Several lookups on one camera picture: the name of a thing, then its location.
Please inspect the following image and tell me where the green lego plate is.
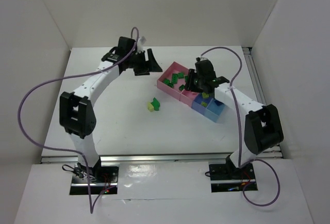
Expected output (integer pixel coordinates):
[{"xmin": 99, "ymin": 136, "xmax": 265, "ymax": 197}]
[{"xmin": 162, "ymin": 78, "xmax": 171, "ymax": 85}]

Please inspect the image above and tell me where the green stepped lego block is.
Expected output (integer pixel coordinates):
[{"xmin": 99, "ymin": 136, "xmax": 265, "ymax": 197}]
[{"xmin": 171, "ymin": 73, "xmax": 179, "ymax": 84}]

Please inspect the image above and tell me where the dark blue lego plate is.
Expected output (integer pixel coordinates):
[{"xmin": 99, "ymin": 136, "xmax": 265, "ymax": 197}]
[{"xmin": 215, "ymin": 100, "xmax": 223, "ymax": 106}]

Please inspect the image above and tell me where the green curved lego top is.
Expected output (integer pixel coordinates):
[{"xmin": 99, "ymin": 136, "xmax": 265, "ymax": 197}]
[{"xmin": 152, "ymin": 98, "xmax": 160, "ymax": 107}]

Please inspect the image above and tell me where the pale yellow curved lego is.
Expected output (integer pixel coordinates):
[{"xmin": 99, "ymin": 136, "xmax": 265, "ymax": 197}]
[{"xmin": 147, "ymin": 102, "xmax": 154, "ymax": 112}]

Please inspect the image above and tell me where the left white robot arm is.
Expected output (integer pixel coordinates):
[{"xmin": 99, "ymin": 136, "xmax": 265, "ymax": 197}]
[{"xmin": 59, "ymin": 37, "xmax": 162, "ymax": 178}]

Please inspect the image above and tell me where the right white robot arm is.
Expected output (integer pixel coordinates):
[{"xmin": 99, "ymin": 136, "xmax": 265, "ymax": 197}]
[{"xmin": 185, "ymin": 57, "xmax": 284, "ymax": 178}]

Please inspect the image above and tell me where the purple bin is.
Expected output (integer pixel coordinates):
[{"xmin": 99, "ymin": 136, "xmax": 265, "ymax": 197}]
[{"xmin": 191, "ymin": 93, "xmax": 213, "ymax": 116}]

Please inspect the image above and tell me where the small pink bin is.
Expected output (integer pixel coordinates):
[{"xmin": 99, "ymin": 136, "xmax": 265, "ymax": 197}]
[{"xmin": 179, "ymin": 90, "xmax": 199, "ymax": 108}]

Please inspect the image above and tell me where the large pink bin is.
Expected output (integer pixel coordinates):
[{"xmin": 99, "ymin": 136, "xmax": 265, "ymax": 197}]
[{"xmin": 157, "ymin": 62, "xmax": 197, "ymax": 106}]

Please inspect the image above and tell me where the light blue bin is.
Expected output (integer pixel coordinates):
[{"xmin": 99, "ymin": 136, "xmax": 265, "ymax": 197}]
[{"xmin": 204, "ymin": 99, "xmax": 225, "ymax": 123}]

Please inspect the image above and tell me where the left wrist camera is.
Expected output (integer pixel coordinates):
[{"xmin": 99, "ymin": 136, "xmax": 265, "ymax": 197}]
[{"xmin": 137, "ymin": 36, "xmax": 146, "ymax": 47}]

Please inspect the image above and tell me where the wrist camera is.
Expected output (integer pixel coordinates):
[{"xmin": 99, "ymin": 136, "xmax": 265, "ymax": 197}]
[
  {"xmin": 196, "ymin": 56, "xmax": 207, "ymax": 62},
  {"xmin": 137, "ymin": 36, "xmax": 146, "ymax": 47}
]

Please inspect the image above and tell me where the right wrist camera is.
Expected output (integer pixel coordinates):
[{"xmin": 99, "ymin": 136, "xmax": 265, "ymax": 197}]
[{"xmin": 196, "ymin": 56, "xmax": 207, "ymax": 62}]

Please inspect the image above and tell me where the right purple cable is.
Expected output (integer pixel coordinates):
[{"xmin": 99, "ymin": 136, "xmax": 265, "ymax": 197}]
[{"xmin": 200, "ymin": 46, "xmax": 281, "ymax": 206}]

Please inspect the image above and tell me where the purple cable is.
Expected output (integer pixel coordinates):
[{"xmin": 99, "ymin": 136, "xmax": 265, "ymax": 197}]
[
  {"xmin": 17, "ymin": 26, "xmax": 140, "ymax": 214},
  {"xmin": 200, "ymin": 46, "xmax": 281, "ymax": 206}
]

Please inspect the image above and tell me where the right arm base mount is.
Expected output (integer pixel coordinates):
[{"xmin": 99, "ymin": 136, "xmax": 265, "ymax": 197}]
[{"xmin": 205, "ymin": 164, "xmax": 258, "ymax": 193}]

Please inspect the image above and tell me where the aluminium rail right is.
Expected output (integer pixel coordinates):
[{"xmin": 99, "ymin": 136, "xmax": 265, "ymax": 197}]
[{"xmin": 242, "ymin": 47, "xmax": 284, "ymax": 159}]

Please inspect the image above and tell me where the aluminium rail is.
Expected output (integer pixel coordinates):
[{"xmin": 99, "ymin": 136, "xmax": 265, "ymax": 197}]
[
  {"xmin": 242, "ymin": 47, "xmax": 284, "ymax": 159},
  {"xmin": 41, "ymin": 152, "xmax": 233, "ymax": 167}
]

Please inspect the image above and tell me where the aluminium rail front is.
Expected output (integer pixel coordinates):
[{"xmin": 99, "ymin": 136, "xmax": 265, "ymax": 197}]
[{"xmin": 41, "ymin": 152, "xmax": 233, "ymax": 167}]

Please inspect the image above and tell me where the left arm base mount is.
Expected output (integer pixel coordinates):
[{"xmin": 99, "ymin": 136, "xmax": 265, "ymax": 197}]
[{"xmin": 69, "ymin": 166, "xmax": 119, "ymax": 196}]

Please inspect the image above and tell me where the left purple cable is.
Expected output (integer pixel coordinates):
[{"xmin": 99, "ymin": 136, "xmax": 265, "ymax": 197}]
[{"xmin": 17, "ymin": 26, "xmax": 140, "ymax": 214}]

